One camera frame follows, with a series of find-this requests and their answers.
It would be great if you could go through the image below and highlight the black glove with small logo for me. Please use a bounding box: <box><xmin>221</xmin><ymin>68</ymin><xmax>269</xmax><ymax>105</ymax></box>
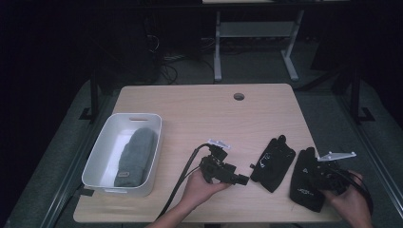
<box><xmin>289</xmin><ymin>146</ymin><xmax>327</xmax><ymax>214</ymax></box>

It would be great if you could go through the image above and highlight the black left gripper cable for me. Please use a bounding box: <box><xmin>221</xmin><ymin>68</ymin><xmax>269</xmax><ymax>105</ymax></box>
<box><xmin>156</xmin><ymin>142</ymin><xmax>213</xmax><ymax>220</ymax></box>

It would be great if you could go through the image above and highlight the grey cloth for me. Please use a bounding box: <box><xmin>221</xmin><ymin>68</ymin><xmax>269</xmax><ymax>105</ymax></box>
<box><xmin>113</xmin><ymin>126</ymin><xmax>159</xmax><ymax>188</ymax></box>

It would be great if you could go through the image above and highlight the bundle of floor cables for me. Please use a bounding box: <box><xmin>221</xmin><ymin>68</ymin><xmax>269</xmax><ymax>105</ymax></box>
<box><xmin>145</xmin><ymin>32</ymin><xmax>217</xmax><ymax>86</ymax></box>

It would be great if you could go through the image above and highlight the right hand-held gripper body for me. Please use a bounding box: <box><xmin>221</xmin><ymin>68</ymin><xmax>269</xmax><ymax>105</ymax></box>
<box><xmin>312</xmin><ymin>151</ymin><xmax>357</xmax><ymax>195</ymax></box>

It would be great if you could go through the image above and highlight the white metal stand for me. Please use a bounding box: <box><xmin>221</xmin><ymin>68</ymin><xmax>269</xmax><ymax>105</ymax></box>
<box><xmin>212</xmin><ymin>9</ymin><xmax>305</xmax><ymax>83</ymax></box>

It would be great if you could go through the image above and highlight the white plastic bin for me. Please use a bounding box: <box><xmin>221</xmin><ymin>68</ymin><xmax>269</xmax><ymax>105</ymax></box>
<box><xmin>81</xmin><ymin>112</ymin><xmax>163</xmax><ymax>198</ymax></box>

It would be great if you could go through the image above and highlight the grey metal floor rail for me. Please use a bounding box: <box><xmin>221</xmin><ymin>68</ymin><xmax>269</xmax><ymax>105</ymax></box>
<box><xmin>336</xmin><ymin>94</ymin><xmax>403</xmax><ymax>205</ymax></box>
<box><xmin>40</xmin><ymin>94</ymin><xmax>112</xmax><ymax>228</ymax></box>

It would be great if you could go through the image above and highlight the person's left hand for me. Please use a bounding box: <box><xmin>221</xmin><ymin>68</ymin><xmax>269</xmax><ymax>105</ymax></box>
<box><xmin>182</xmin><ymin>169</ymin><xmax>232</xmax><ymax>213</ymax></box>

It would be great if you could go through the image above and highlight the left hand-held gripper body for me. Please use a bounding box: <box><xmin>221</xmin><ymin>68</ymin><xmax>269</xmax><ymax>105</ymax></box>
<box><xmin>199</xmin><ymin>139</ymin><xmax>239</xmax><ymax>186</ymax></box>

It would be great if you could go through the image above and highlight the black glove with white print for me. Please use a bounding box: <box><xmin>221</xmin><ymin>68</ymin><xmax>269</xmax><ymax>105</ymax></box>
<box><xmin>250</xmin><ymin>134</ymin><xmax>297</xmax><ymax>194</ymax></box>

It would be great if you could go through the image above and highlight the person's right hand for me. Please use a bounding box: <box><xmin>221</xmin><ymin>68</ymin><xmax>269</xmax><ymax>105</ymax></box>
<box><xmin>320</xmin><ymin>171</ymin><xmax>371</xmax><ymax>219</ymax></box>

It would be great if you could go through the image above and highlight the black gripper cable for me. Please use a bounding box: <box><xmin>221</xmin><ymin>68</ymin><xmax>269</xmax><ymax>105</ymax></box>
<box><xmin>156</xmin><ymin>142</ymin><xmax>213</xmax><ymax>220</ymax></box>
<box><xmin>329</xmin><ymin>167</ymin><xmax>374</xmax><ymax>218</ymax></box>

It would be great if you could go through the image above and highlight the black metal stand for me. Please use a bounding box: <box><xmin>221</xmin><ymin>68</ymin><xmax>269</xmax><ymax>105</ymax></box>
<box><xmin>78</xmin><ymin>63</ymin><xmax>103</xmax><ymax>124</ymax></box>
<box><xmin>348</xmin><ymin>65</ymin><xmax>376</xmax><ymax>125</ymax></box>

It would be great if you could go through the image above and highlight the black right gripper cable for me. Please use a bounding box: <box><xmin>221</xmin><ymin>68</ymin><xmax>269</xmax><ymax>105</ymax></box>
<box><xmin>329</xmin><ymin>167</ymin><xmax>374</xmax><ymax>218</ymax></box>

